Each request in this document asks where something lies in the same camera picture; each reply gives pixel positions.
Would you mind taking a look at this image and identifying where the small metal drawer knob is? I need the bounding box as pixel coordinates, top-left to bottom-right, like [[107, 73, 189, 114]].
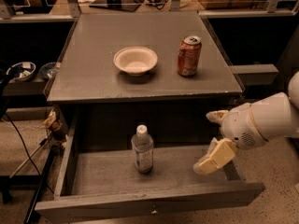
[[151, 204, 158, 215]]

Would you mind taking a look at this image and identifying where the white bowl with items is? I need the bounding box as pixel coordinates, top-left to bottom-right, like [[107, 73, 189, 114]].
[[7, 62, 36, 82]]

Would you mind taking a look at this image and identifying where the white paper bowl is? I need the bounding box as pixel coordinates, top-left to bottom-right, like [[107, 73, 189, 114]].
[[113, 47, 158, 77]]

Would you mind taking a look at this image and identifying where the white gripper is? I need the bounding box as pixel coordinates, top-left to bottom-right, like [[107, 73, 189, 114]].
[[193, 103, 268, 175]]

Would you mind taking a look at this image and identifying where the black monitor stand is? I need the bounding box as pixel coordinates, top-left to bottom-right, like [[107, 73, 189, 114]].
[[89, 0, 141, 12]]

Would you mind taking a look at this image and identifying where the dark glass bowl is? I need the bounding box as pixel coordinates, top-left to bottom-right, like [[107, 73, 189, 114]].
[[38, 62, 60, 80]]

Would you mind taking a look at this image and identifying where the orange soda can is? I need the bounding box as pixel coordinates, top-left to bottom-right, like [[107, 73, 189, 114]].
[[178, 35, 202, 77]]

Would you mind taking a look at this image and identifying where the grey wooden cabinet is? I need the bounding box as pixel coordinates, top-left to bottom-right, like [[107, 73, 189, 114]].
[[48, 12, 242, 150]]

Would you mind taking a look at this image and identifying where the open grey top drawer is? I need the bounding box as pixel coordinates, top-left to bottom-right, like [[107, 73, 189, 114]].
[[36, 113, 264, 224]]

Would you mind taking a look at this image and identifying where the clear plastic water bottle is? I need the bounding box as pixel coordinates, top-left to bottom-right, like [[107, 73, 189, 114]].
[[131, 125, 154, 174]]

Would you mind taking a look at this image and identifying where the black floor cable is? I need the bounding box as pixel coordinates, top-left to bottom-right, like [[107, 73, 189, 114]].
[[3, 111, 55, 194]]

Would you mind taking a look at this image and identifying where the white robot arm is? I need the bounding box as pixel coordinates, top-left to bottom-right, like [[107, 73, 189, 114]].
[[193, 72, 299, 175]]

